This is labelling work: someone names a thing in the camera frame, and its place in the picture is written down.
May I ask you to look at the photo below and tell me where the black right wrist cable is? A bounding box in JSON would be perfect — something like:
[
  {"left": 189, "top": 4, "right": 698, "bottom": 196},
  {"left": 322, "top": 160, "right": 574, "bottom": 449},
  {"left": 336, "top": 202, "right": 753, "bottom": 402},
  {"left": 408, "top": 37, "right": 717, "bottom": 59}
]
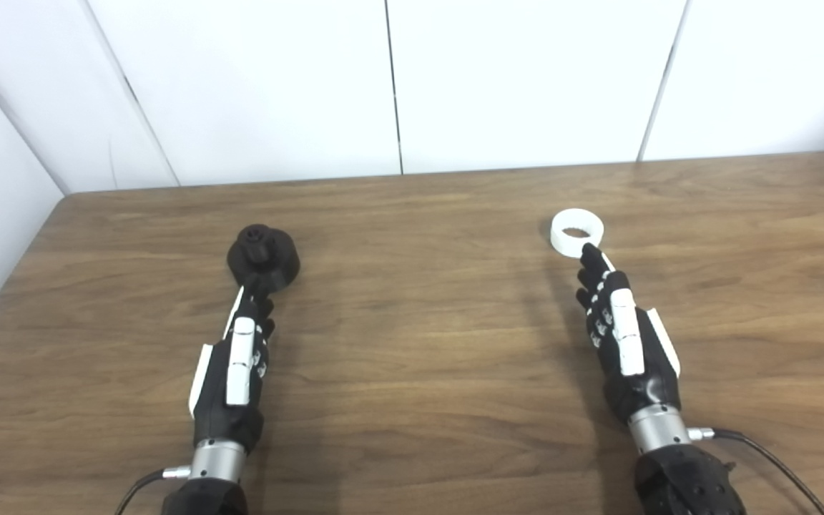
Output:
[{"left": 690, "top": 427, "right": 824, "bottom": 515}]

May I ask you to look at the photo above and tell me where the white and black left hand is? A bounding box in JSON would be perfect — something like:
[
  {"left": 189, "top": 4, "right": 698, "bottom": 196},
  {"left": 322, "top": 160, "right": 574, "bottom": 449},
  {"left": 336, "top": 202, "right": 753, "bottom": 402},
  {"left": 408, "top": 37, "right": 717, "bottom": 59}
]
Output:
[{"left": 189, "top": 280, "right": 275, "bottom": 453}]

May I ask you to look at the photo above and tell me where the round black flanged part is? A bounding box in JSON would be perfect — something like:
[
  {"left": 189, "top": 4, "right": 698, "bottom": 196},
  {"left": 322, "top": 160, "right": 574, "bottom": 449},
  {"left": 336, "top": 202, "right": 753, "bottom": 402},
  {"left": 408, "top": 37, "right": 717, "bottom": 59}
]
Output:
[{"left": 227, "top": 224, "right": 302, "bottom": 293}]

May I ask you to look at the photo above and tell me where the white and black right hand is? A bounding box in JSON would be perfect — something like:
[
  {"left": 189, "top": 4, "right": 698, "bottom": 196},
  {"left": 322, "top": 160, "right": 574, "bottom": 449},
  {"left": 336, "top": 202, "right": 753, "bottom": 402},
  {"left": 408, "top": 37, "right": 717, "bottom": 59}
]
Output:
[{"left": 575, "top": 243, "right": 682, "bottom": 424}]

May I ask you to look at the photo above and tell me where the white plastic ring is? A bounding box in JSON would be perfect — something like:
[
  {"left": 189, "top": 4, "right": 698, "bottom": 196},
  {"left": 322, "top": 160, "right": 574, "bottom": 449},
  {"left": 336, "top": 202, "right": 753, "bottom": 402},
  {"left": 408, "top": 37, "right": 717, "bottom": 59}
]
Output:
[{"left": 550, "top": 208, "right": 605, "bottom": 258}]

